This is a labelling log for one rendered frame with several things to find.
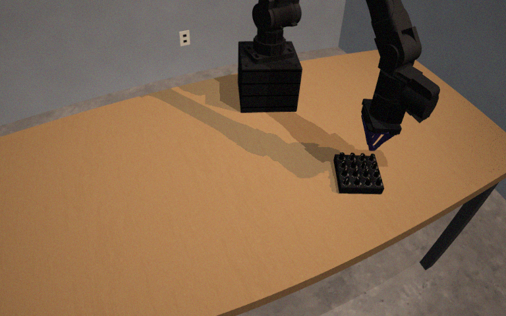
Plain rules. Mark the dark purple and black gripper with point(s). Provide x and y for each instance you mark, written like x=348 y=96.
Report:
x=377 y=114

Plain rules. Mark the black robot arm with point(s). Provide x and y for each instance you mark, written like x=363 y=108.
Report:
x=398 y=79

